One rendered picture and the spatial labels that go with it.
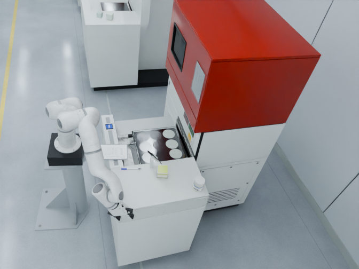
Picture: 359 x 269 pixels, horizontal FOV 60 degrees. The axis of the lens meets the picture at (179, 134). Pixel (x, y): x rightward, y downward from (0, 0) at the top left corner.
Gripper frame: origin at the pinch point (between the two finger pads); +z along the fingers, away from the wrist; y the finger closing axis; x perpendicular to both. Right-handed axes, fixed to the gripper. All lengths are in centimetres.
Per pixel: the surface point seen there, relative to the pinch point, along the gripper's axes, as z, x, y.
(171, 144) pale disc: 22, -74, -13
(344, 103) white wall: 73, -136, -153
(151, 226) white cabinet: 36.6, -13.2, 2.1
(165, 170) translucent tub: 8.5, -38.0, -17.8
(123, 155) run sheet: -1, -50, 13
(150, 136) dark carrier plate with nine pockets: 13, -80, 3
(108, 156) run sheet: -6, -47, 22
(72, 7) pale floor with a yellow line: 3, -457, 225
